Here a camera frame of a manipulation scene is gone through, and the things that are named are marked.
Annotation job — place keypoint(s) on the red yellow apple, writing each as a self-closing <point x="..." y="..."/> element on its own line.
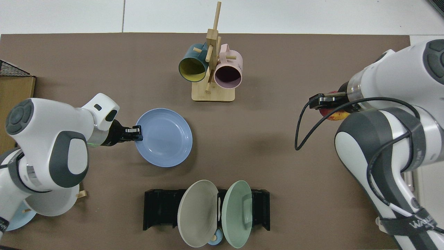
<point x="334" y="116"/>

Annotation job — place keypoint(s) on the wooden plate rack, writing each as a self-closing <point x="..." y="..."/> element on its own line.
<point x="82" y="194"/>

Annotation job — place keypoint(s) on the black dish rack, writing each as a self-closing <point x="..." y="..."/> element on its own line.
<point x="159" y="208"/>

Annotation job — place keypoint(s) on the grey plate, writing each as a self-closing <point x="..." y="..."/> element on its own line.
<point x="55" y="205"/>

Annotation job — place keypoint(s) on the beige plate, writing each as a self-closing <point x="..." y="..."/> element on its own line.
<point x="197" y="213"/>

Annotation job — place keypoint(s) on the pale green plate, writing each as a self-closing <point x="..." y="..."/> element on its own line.
<point x="236" y="215"/>

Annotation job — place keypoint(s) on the light blue plate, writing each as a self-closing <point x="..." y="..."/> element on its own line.
<point x="20" y="220"/>

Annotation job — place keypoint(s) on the brown table cloth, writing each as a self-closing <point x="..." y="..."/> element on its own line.
<point x="260" y="139"/>

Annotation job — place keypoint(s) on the wooden cup stand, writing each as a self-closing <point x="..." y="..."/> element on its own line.
<point x="213" y="93"/>

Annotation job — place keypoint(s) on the teal cup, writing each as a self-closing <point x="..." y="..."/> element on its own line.
<point x="192" y="67"/>

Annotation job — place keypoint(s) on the pink cup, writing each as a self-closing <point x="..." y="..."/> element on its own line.
<point x="230" y="60"/>

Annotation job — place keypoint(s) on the small blue round thing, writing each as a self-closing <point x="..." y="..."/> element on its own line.
<point x="218" y="241"/>

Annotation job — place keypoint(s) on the dark grey flat object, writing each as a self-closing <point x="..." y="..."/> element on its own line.
<point x="437" y="6"/>

